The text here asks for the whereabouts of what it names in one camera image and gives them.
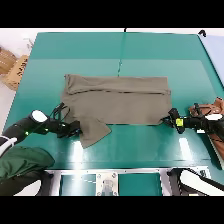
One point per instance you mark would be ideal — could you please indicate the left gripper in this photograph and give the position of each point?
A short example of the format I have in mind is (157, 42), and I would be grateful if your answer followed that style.
(68, 128)

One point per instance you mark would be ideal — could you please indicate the olive brown T-shirt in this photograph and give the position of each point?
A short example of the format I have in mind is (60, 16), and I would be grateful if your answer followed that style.
(116, 103)

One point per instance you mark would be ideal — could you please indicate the cardboard box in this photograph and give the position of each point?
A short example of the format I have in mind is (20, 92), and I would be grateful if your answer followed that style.
(16, 72)

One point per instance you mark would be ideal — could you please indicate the orange brown garment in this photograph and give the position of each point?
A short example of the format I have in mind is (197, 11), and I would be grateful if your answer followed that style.
(213, 108)

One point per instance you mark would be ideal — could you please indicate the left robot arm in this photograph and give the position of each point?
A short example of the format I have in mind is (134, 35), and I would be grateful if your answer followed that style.
(30, 124)

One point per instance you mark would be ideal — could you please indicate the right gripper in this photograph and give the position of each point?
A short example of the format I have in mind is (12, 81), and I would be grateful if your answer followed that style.
(176, 120)

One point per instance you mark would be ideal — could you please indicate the silver frame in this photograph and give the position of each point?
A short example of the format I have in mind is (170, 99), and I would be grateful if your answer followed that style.
(106, 181)

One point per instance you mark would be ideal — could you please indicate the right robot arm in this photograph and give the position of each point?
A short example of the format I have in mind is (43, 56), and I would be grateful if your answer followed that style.
(200, 121)

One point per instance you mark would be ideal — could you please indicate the dark green garment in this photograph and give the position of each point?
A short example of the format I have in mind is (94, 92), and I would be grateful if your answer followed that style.
(23, 161)

